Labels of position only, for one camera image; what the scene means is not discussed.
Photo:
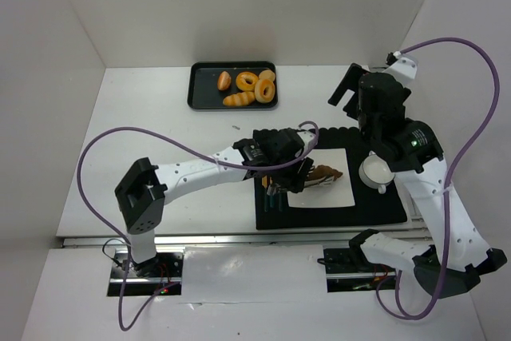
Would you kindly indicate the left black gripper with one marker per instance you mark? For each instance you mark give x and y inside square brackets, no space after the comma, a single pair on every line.
[298,176]

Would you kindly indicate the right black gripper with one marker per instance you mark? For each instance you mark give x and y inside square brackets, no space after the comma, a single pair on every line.
[350,88]

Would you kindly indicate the brown chocolate croissant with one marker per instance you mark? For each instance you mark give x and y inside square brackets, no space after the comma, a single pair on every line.
[324,173]

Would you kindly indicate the metal tongs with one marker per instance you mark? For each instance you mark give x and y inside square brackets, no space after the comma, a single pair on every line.
[273,188]

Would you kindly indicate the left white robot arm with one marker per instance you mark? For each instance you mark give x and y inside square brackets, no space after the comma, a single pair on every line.
[146,188]

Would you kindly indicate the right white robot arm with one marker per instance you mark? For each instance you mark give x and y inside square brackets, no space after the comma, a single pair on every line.
[458,256]

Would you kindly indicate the striped twisted bread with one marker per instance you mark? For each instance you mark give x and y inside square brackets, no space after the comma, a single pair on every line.
[239,99]

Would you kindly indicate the small oval orange bread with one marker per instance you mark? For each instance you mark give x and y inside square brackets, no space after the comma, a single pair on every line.
[224,81]

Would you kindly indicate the white square plate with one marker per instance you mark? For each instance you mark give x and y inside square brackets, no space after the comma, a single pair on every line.
[338,194]

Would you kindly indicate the white cup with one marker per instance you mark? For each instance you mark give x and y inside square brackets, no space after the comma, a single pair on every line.
[375,173]

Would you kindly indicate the black placemat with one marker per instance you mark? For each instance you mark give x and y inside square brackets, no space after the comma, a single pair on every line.
[370,209]

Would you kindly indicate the round pale bun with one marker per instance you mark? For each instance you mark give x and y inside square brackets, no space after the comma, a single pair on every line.
[268,75]

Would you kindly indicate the glazed bagel front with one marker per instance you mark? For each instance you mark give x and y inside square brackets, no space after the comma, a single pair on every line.
[264,91]

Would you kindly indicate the glazed bagel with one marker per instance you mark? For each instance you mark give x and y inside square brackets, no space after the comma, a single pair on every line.
[246,81]
[264,91]

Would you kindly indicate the glazed bagel back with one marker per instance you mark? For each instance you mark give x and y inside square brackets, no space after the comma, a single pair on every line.
[246,81]

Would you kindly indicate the black baking tray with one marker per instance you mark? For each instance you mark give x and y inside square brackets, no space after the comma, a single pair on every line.
[203,94]

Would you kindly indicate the gold knife green handle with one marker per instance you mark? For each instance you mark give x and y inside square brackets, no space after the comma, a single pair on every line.
[265,196]

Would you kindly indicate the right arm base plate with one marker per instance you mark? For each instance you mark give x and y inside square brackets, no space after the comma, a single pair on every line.
[345,272]

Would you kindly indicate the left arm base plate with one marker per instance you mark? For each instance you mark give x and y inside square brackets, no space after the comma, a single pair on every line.
[161,274]

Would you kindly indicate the aluminium rail front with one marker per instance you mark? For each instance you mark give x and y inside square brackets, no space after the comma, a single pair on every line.
[258,238]

